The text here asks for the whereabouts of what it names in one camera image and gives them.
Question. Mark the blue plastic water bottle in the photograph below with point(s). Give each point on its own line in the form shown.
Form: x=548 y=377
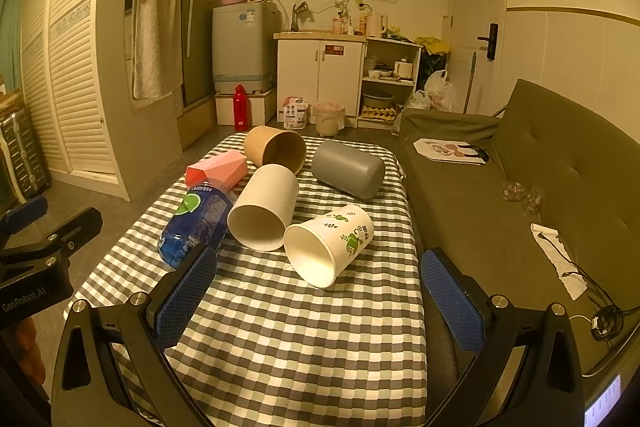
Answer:
x=200 y=219

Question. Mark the phone with lit screen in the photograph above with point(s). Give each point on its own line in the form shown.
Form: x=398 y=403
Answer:
x=607 y=400

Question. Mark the red thermos bottle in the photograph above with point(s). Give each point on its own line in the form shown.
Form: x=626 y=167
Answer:
x=241 y=109

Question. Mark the silver suitcase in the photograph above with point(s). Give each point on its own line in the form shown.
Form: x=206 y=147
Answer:
x=20 y=148

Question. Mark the white kitchen cabinet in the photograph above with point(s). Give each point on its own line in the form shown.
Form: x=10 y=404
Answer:
x=320 y=67

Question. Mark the crumpled clear wrapper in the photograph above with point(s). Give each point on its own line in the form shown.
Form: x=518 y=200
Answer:
x=530 y=198

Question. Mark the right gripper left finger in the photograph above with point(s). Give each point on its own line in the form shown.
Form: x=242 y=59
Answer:
x=88 y=388

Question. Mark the black door handle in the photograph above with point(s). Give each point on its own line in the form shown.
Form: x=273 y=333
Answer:
x=491 y=41

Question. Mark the hanging beige towel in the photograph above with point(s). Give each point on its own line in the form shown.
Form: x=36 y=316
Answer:
x=156 y=48

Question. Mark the grey checkered tablecloth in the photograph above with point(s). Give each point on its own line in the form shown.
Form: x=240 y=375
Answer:
x=264 y=348

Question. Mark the plain white paper cup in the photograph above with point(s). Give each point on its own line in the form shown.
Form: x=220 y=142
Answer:
x=265 y=208

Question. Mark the small printed carton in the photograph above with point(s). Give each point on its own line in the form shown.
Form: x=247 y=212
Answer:
x=295 y=113

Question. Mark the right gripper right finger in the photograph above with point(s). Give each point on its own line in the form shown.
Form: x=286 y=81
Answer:
x=525 y=369

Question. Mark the white louvered closet door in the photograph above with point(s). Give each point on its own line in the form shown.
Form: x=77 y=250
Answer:
x=58 y=70

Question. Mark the brown paper cup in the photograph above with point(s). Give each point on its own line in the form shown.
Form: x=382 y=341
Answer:
x=265 y=145

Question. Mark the pink faceted box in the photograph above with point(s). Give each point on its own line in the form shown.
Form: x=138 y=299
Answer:
x=227 y=168

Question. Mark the white electric kettle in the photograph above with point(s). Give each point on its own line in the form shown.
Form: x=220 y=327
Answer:
x=376 y=25

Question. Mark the white printed paper cup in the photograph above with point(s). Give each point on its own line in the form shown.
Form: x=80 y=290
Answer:
x=320 y=249

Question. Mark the open white shelf unit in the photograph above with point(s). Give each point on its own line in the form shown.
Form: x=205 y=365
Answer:
x=390 y=70

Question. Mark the person's left hand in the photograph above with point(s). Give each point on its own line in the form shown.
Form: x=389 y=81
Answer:
x=23 y=338

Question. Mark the white trash bin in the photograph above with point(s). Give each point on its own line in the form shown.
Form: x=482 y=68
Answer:
x=330 y=119

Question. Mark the white paper on sofa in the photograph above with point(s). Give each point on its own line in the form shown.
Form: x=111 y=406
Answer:
x=548 y=240

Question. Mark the white plastic bag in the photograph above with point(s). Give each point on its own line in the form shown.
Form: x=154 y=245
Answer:
x=440 y=91

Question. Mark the olive green sofa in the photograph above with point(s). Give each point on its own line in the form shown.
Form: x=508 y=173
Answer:
x=589 y=172

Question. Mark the grey washing machine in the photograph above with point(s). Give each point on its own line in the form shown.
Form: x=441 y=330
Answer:
x=243 y=48

